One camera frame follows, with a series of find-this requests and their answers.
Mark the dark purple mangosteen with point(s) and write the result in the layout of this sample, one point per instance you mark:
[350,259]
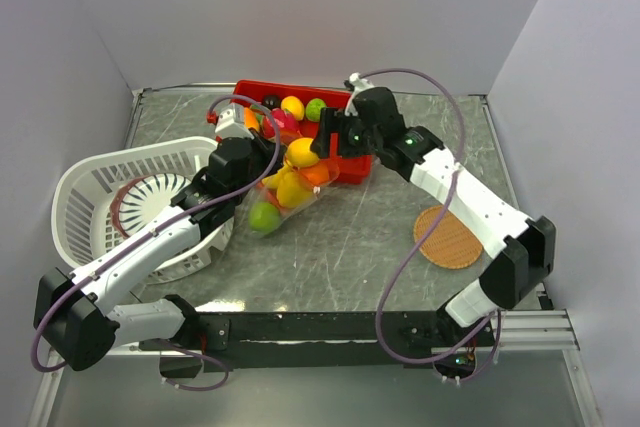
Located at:
[271,101]

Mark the yellow fruit front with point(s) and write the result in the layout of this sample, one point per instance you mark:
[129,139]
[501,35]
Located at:
[272,182]

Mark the green yellow guava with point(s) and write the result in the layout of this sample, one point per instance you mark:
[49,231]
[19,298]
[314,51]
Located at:
[314,108]

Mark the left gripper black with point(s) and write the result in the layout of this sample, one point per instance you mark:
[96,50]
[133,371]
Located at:
[267,150]

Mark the green lime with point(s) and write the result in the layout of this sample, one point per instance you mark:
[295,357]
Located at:
[264,217]

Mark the green watermelon wedge back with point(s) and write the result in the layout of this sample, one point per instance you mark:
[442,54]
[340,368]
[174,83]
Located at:
[258,111]

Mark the dark red plate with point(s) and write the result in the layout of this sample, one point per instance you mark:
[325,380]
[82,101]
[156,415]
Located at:
[114,208]

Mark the pink dragon fruit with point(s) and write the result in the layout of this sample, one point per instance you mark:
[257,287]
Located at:
[287,124]

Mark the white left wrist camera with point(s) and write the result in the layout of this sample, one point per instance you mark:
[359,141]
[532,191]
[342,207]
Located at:
[228,122]

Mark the clear zip bag orange zipper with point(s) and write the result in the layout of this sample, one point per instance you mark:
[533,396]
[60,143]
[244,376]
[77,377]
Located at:
[317,192]

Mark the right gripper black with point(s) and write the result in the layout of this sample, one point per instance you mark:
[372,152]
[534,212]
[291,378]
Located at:
[330,122]

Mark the white plastic basket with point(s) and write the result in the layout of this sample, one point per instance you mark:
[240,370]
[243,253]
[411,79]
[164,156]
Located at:
[80,220]

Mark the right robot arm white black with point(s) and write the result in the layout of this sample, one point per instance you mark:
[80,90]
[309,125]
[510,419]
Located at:
[521,249]

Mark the yellow orange fruit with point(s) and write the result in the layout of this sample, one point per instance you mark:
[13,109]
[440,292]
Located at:
[299,153]

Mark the yellow pear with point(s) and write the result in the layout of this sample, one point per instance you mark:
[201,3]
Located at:
[292,191]

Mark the yellow lemon back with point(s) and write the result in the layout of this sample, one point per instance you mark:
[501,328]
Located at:
[295,106]

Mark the round woven bamboo coaster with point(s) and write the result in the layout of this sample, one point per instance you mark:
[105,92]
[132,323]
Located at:
[452,246]

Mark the white blue striped plate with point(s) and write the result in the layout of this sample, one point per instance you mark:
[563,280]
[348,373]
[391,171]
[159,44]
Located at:
[147,198]

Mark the orange tangerine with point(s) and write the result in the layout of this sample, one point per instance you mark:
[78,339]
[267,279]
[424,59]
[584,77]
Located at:
[320,174]

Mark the red plastic tray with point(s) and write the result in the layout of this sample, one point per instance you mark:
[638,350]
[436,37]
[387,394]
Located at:
[351,170]

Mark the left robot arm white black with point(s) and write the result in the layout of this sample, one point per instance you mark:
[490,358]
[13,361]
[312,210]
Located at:
[82,314]

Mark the yellow orange mango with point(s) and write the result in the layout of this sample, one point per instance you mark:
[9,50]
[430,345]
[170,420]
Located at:
[251,121]

